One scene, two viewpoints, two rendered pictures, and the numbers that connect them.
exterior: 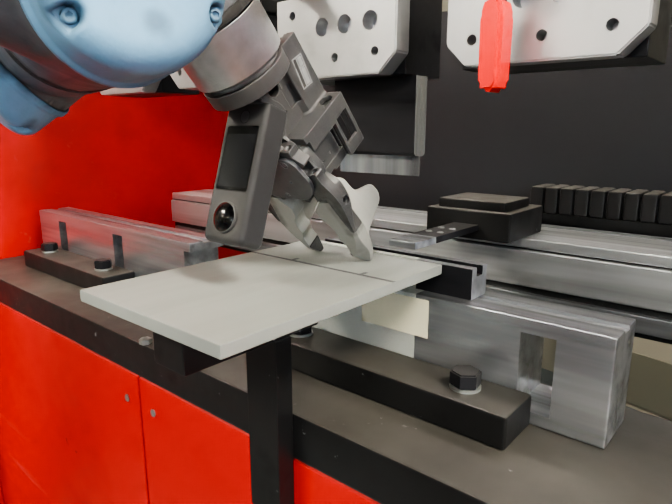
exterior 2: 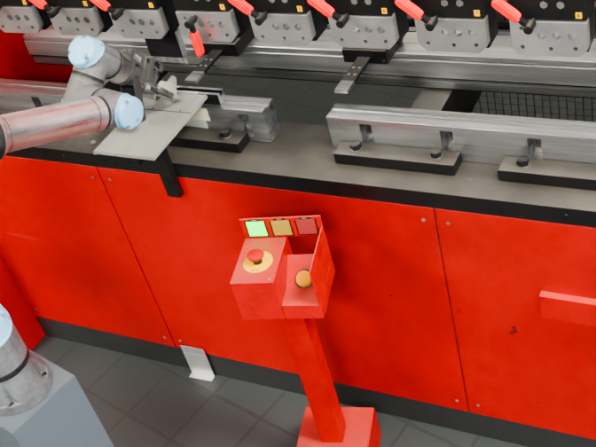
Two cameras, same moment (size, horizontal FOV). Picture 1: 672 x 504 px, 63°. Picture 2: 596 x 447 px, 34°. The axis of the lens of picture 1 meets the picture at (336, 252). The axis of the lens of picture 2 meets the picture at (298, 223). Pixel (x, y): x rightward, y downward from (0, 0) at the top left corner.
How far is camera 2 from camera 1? 1.99 m
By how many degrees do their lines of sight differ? 26
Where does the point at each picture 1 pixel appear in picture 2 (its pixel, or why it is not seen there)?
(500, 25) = (196, 40)
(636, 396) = not seen: hidden behind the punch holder
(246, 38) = (125, 70)
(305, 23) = (124, 19)
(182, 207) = (35, 45)
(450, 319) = (215, 113)
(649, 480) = (280, 148)
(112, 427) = (86, 192)
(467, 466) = (230, 161)
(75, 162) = not seen: outside the picture
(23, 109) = not seen: hidden behind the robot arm
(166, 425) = (118, 182)
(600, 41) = (225, 38)
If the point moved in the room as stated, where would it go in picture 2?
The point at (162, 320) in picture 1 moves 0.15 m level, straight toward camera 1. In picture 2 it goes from (131, 154) to (159, 180)
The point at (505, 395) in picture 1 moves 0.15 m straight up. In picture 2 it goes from (239, 135) to (223, 85)
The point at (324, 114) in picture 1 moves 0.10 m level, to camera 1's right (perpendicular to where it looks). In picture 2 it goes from (150, 68) to (189, 55)
